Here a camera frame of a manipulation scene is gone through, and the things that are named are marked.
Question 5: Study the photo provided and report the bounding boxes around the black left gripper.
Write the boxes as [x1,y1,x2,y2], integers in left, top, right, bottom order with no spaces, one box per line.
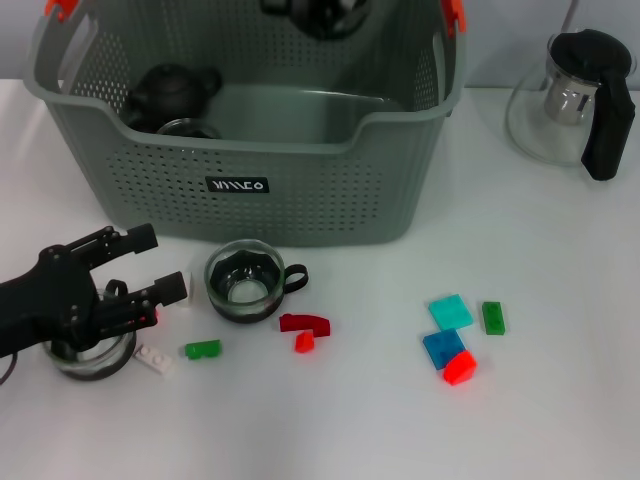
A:
[0,222,190,358]

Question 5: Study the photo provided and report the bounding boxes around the glass teacup with black sleeve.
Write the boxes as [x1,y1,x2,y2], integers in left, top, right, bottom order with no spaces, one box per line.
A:
[259,0,374,42]
[203,239,310,325]
[42,279,139,382]
[155,117,224,140]

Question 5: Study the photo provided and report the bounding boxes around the grey perforated storage basket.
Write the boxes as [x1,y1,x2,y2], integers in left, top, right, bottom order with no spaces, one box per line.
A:
[22,0,469,249]

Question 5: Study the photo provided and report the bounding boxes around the green sloped toy brick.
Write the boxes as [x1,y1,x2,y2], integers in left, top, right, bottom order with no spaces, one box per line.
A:
[184,339,222,360]

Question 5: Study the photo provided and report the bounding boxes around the white flat toy brick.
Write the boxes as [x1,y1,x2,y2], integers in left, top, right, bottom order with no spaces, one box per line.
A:
[133,344,177,376]

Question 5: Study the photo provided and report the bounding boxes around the dark red curved brick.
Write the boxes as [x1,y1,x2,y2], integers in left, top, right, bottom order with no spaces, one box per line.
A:
[278,313,332,339]

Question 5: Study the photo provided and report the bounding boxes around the black clay teapot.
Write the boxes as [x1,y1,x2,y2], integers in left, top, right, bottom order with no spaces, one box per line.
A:
[123,62,224,135]

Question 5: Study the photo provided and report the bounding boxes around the blue square plate brick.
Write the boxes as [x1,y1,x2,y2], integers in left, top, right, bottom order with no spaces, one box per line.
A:
[422,328,469,371]

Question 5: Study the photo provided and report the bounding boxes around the teal square plate brick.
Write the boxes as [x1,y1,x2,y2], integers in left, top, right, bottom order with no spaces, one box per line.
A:
[428,293,475,331]

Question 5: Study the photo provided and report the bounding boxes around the large orange-red sloped brick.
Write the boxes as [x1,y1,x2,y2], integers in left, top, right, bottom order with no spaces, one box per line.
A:
[442,348,479,387]

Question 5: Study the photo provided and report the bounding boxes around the green flat toy brick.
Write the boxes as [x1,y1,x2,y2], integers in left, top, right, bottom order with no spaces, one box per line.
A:
[481,301,508,335]

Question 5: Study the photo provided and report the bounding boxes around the left wrist cable with connector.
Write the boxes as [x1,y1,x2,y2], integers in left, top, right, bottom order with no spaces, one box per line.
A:
[0,349,19,386]

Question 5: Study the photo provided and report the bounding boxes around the orange basket handle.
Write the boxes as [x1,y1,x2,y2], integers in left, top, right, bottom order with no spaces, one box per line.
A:
[43,0,469,40]

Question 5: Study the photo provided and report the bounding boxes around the glass teapot with black handle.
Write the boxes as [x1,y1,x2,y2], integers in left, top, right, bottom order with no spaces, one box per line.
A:
[504,28,637,182]

